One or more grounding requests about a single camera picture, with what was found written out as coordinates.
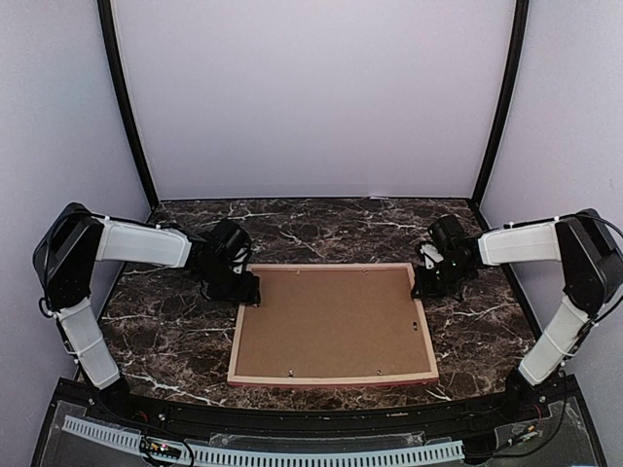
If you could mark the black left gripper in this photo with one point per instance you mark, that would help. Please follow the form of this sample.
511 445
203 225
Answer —
245 294

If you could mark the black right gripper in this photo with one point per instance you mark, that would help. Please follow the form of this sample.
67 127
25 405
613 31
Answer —
424 289

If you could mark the brown cardboard backing board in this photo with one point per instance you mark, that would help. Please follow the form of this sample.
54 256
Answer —
336 326

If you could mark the light wooden picture frame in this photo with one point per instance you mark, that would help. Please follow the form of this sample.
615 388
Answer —
236 360

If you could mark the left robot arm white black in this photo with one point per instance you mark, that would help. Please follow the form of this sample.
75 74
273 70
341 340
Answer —
65 257

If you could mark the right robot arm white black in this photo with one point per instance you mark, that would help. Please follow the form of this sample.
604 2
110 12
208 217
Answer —
584 243

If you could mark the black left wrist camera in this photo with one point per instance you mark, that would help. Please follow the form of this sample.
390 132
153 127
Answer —
232 242

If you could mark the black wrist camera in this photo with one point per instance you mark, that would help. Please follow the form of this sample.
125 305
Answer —
447 234
232 242

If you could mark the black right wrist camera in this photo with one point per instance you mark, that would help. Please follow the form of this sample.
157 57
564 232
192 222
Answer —
447 234

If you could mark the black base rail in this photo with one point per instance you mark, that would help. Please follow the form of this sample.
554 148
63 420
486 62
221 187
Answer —
555 429

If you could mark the white slotted cable duct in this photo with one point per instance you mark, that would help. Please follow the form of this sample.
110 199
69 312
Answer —
273 453

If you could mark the black right corner post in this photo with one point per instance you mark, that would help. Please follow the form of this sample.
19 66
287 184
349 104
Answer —
512 62

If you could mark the black corner post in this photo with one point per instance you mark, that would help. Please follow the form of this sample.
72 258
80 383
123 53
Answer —
512 62
116 70

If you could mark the black left corner post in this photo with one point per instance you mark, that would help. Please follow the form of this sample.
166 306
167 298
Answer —
116 70

